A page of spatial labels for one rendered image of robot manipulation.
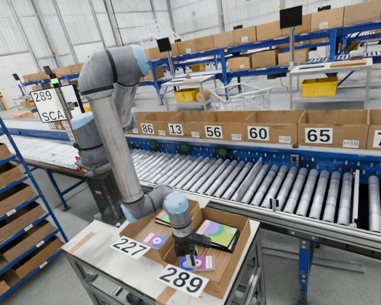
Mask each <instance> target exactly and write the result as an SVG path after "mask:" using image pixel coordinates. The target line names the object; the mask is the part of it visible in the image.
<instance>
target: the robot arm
mask: <svg viewBox="0 0 381 305"><path fill-rule="evenodd" d="M148 75H149V64H148V60H147V57H146V55H145V52H144V50H143V49H142V47H141V46H139V45H129V46H124V47H117V48H110V49H106V50H99V51H96V52H94V53H93V54H92V55H91V56H90V57H89V58H88V59H87V60H86V61H85V63H84V65H83V67H82V69H81V72H80V75H79V91H80V94H81V96H82V97H83V98H84V99H86V100H87V101H88V103H89V105H90V108H91V111H90V112H87V113H83V114H80V115H78V116H76V117H74V118H72V119H71V126H72V129H73V131H74V134H75V137H76V139H77V142H78V144H79V147H80V150H81V158H80V160H81V162H82V164H83V165H86V166H90V165H96V164H99V163H102V162H105V161H107V160H109V162H110V165H111V168H112V171H113V173H114V177H115V179H116V182H117V185H118V187H119V191H120V193H121V196H122V201H123V204H121V208H122V210H123V213H124V215H125V217H126V218H127V220H128V221H129V223H134V222H137V221H139V220H141V219H143V218H145V217H147V216H149V215H151V214H153V213H155V212H158V211H160V210H162V209H163V210H164V211H165V212H166V213H167V215H168V217H169V221H170V223H171V227H172V237H174V240H175V244H176V245H175V246H174V249H175V253H176V256H177V257H185V256H186V255H187V257H186V261H185V262H184V263H183V267H187V268H192V269H193V270H194V272H196V271H197V264H196V261H195V257H196V256H197V255H198V252H197V245H199V246H202V247H204V248H208V249H209V248H210V246H211V245H212V242H211V238H210V237H207V236H205V235H201V234H197V233H195V232H193V229H194V226H193V223H192V218H191V214H190V210H189V205H188V200H187V198H186V196H185V195H184V194H183V193H181V192H175V191H174V190H173V189H172V187H170V186H169V185H167V184H164V183H161V184H158V185H157V186H155V187H154V188H153V190H152V192H149V193H147V194H145V195H144V193H143V191H142V188H141V186H140V182H139V180H138V176H137V173H136V170H135V166H134V163H133V161H132V157H131V153H130V151H129V148H128V144H127V141H126V138H125V135H124V133H125V132H128V131H131V130H134V129H135V128H136V120H135V115H134V112H133V110H132V109H131V108H132V104H133V102H134V98H135V94H136V91H137V87H138V83H139V82H140V79H141V77H145V76H148Z"/></svg>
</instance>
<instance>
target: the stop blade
mask: <svg viewBox="0 0 381 305"><path fill-rule="evenodd" d="M261 168H262V157H261V158H260V159H259V160H258V162H257V163H256V165H255V166H254V168H253V169H252V170H251V172H250V174H249V175H248V176H247V178H246V179H245V181H244V182H243V184H242V185H241V187H240V188H239V190H238V191H237V193H238V202H240V201H241V199H242V198H243V197H244V195H245V193H246V192H247V190H248V189H249V187H250V185H251V184H252V182H253V181H254V179H255V177H256V176H257V175H258V173H259V171H260V170H261Z"/></svg>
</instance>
